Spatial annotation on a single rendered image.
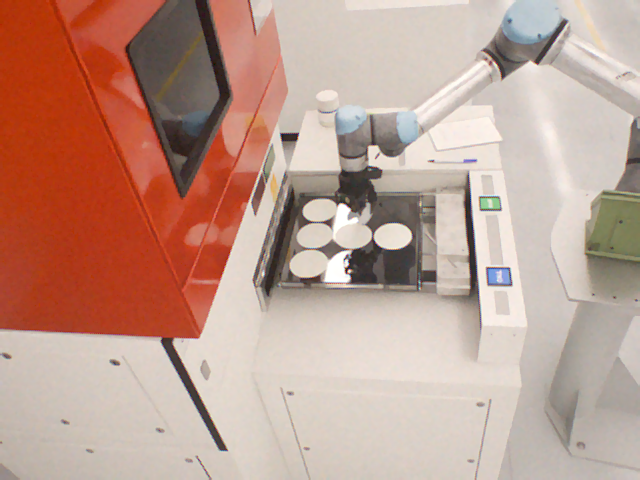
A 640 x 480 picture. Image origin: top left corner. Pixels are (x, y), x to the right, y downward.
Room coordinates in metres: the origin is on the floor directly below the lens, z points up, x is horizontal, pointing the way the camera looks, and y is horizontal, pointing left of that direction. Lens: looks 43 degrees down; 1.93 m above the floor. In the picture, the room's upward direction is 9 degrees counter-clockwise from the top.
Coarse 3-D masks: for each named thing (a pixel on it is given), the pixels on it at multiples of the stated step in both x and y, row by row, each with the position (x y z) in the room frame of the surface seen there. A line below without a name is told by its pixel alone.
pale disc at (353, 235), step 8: (352, 224) 1.15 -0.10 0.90; (360, 224) 1.15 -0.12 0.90; (336, 232) 1.13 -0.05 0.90; (344, 232) 1.13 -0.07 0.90; (352, 232) 1.12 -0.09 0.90; (360, 232) 1.11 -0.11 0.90; (368, 232) 1.11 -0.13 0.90; (336, 240) 1.10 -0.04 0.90; (344, 240) 1.09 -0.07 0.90; (352, 240) 1.09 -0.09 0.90; (360, 240) 1.08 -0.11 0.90; (368, 240) 1.08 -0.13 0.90
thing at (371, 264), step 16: (384, 208) 1.20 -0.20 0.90; (400, 208) 1.19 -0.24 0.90; (416, 208) 1.18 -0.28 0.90; (304, 224) 1.19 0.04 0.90; (336, 224) 1.16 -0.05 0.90; (368, 224) 1.14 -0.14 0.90; (384, 224) 1.13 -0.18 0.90; (416, 224) 1.11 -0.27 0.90; (288, 256) 1.07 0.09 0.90; (336, 256) 1.04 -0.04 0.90; (352, 256) 1.03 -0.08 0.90; (368, 256) 1.02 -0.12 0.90; (384, 256) 1.01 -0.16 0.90; (400, 256) 1.00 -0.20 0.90; (288, 272) 1.01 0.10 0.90; (336, 272) 0.98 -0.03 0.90; (352, 272) 0.97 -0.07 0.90; (368, 272) 0.96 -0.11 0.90; (384, 272) 0.95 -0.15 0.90; (400, 272) 0.94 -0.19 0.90
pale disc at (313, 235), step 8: (312, 224) 1.18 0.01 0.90; (320, 224) 1.18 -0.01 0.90; (304, 232) 1.15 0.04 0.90; (312, 232) 1.15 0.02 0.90; (320, 232) 1.14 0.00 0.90; (328, 232) 1.14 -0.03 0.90; (304, 240) 1.12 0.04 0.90; (312, 240) 1.11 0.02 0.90; (320, 240) 1.11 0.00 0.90; (328, 240) 1.10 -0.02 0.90
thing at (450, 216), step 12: (444, 204) 1.20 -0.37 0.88; (456, 204) 1.19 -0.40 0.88; (444, 216) 1.14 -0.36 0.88; (456, 216) 1.14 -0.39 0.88; (444, 228) 1.10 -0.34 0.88; (456, 228) 1.09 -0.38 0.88; (444, 240) 1.05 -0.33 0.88; (456, 240) 1.04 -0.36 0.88; (444, 264) 0.96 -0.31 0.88; (456, 264) 0.96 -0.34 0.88; (444, 288) 0.89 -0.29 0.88; (456, 288) 0.88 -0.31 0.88; (468, 288) 0.87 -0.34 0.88
